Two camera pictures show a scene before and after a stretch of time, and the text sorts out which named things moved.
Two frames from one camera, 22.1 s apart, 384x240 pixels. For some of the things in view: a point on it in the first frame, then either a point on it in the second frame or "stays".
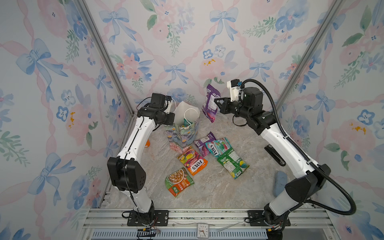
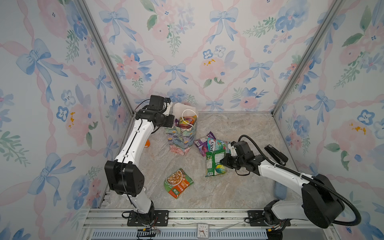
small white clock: x=203 y=231 stays
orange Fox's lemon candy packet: x=192 y=161 → x=190 y=120
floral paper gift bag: x=182 y=134 stays
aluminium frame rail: x=105 y=224 stays
